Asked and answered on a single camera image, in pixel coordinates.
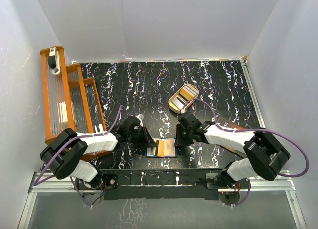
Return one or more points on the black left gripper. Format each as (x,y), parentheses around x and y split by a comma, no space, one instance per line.
(146,140)

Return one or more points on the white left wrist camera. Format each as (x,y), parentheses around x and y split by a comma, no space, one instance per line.
(140,117)

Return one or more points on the orange tiered acrylic rack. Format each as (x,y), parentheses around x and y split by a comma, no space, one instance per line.
(70,100)

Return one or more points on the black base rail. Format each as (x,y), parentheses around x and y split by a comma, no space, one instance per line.
(167,184)

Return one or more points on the gold VIP card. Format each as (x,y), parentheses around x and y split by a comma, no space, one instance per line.
(169,149)

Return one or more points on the white device on rack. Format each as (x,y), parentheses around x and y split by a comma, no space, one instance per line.
(54,61)

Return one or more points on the white stack of cards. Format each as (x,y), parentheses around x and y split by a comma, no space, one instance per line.
(187,93)

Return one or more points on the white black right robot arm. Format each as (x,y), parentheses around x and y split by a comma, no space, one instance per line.
(265,155)

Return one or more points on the blue credit card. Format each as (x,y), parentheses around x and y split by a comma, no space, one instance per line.
(156,140)

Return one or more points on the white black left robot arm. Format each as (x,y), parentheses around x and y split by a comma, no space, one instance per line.
(63,156)

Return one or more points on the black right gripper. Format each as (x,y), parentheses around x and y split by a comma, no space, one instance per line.
(180,141)

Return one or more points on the white magnetic stripe card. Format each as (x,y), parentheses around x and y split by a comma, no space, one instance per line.
(179,103)

